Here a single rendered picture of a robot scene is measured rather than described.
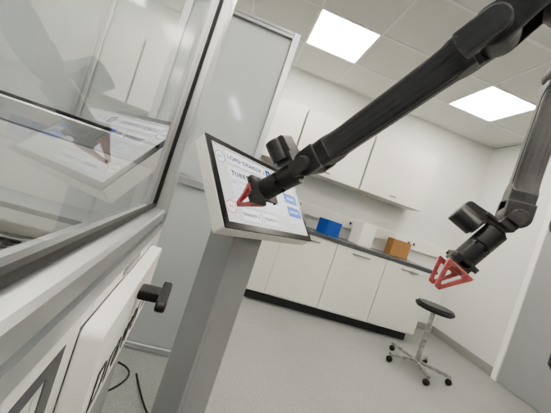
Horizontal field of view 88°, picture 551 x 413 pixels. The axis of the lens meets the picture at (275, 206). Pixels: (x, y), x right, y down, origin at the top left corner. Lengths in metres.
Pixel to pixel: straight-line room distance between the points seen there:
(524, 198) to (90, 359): 0.88
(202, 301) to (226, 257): 0.18
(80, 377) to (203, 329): 0.81
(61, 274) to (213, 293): 0.86
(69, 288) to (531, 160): 0.92
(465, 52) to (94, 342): 0.56
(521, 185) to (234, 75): 1.46
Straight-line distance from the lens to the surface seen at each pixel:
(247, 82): 1.84
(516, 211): 0.88
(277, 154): 0.72
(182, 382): 1.19
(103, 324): 0.28
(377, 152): 3.80
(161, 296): 0.39
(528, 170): 0.93
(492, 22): 0.55
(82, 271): 0.21
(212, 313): 1.06
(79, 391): 0.30
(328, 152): 0.63
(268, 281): 3.17
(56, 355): 0.24
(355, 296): 3.49
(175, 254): 1.80
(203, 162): 0.87
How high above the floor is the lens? 1.06
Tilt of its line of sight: 1 degrees down
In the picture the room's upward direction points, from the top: 18 degrees clockwise
